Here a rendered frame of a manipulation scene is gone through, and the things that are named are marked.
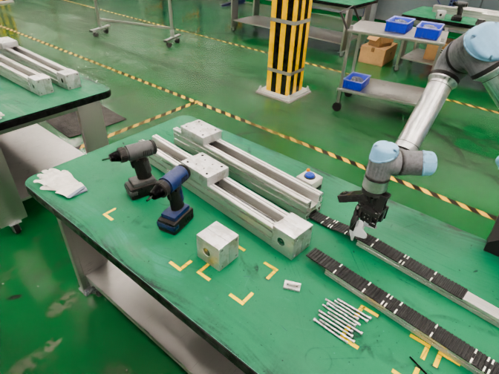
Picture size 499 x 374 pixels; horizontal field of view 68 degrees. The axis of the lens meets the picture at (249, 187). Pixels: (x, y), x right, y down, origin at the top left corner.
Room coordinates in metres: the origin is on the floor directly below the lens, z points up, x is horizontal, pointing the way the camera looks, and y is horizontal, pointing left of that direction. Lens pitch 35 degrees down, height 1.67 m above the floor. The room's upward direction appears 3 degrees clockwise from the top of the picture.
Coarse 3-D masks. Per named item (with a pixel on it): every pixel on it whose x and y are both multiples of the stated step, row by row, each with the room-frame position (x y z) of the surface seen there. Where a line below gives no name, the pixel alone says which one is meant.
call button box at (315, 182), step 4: (304, 172) 1.30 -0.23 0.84; (300, 176) 1.27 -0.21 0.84; (304, 176) 1.27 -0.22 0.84; (316, 176) 1.28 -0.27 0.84; (320, 176) 1.28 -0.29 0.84; (304, 180) 1.24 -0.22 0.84; (308, 180) 1.24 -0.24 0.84; (312, 180) 1.25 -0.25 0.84; (316, 180) 1.25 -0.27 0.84; (320, 180) 1.26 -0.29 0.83; (308, 184) 1.23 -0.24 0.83; (312, 184) 1.22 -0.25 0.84; (316, 184) 1.25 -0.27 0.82; (320, 184) 1.27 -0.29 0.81; (316, 188) 1.25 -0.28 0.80; (320, 188) 1.27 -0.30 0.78
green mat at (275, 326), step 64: (192, 192) 1.21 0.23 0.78; (256, 192) 1.23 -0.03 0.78; (128, 256) 0.84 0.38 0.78; (192, 256) 0.86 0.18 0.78; (256, 256) 0.87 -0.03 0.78; (448, 256) 0.91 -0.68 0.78; (192, 320) 0.62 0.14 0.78; (256, 320) 0.63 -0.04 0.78; (384, 320) 0.65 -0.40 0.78; (448, 320) 0.66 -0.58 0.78
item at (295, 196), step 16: (176, 128) 1.60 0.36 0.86; (176, 144) 1.59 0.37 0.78; (192, 144) 1.50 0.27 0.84; (208, 144) 1.46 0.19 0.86; (224, 144) 1.47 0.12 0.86; (224, 160) 1.37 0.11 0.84; (240, 160) 1.39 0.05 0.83; (256, 160) 1.34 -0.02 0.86; (240, 176) 1.30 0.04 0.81; (256, 176) 1.23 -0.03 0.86; (272, 176) 1.27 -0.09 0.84; (288, 176) 1.23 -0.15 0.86; (272, 192) 1.17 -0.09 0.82; (288, 192) 1.12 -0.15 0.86; (304, 192) 1.16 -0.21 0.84; (320, 192) 1.13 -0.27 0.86; (288, 208) 1.11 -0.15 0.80; (304, 208) 1.07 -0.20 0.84; (320, 208) 1.13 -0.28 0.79
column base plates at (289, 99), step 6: (12, 0) 9.33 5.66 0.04; (258, 90) 4.36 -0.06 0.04; (264, 90) 4.36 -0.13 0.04; (300, 90) 4.41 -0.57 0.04; (306, 90) 4.42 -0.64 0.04; (270, 96) 4.23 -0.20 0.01; (276, 96) 4.20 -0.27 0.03; (282, 96) 4.17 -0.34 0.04; (288, 96) 4.12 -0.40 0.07; (294, 96) 4.19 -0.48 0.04; (300, 96) 4.26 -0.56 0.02; (288, 102) 4.08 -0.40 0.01
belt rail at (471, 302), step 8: (368, 248) 0.92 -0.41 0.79; (376, 256) 0.89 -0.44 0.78; (384, 256) 0.88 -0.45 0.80; (392, 264) 0.86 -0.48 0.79; (408, 272) 0.82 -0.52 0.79; (424, 280) 0.79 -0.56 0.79; (432, 288) 0.77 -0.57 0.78; (440, 288) 0.75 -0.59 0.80; (448, 296) 0.74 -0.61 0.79; (464, 296) 0.72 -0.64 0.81; (472, 296) 0.72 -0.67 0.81; (464, 304) 0.70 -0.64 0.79; (472, 304) 0.69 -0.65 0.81; (480, 304) 0.69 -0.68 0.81; (488, 304) 0.69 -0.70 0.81; (480, 312) 0.68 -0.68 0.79; (488, 312) 0.67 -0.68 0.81; (496, 312) 0.67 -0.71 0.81; (488, 320) 0.66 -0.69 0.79; (496, 320) 0.65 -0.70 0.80
